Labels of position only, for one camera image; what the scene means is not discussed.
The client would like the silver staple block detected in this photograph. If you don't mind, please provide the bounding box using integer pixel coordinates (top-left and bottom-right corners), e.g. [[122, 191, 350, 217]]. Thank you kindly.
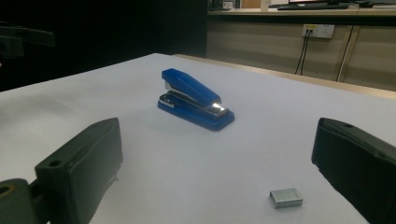
[[269, 188, 304, 209]]

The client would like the black socket cable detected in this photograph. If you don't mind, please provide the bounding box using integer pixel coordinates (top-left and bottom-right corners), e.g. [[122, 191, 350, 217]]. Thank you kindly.
[[294, 30, 309, 75], [300, 30, 313, 77]]

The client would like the black curtain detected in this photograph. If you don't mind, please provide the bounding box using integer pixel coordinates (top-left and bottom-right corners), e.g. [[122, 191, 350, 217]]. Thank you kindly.
[[0, 0, 209, 92]]

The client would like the blue stapler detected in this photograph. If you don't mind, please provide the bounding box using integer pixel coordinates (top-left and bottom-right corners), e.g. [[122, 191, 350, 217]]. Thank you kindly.
[[157, 67, 235, 132]]

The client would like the white wall socket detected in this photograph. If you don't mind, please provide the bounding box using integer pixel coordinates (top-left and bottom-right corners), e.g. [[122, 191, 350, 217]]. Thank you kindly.
[[301, 23, 336, 39]]

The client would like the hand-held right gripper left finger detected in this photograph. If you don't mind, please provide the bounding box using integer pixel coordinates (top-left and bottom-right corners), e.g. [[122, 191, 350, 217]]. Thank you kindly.
[[35, 117, 124, 224]]

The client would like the white table sheet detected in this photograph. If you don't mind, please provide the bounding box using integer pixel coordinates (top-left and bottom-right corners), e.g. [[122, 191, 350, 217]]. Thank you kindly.
[[0, 52, 396, 224]]

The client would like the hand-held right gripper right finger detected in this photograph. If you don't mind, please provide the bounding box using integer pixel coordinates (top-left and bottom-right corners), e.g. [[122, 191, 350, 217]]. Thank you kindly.
[[311, 117, 396, 224]]

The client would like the black keyboard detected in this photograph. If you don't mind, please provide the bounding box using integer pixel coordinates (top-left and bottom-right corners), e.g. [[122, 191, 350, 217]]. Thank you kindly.
[[276, 2, 350, 11]]

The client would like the wooden office desk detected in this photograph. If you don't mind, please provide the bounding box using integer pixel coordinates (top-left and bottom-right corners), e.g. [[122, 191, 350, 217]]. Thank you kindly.
[[206, 6, 396, 92]]

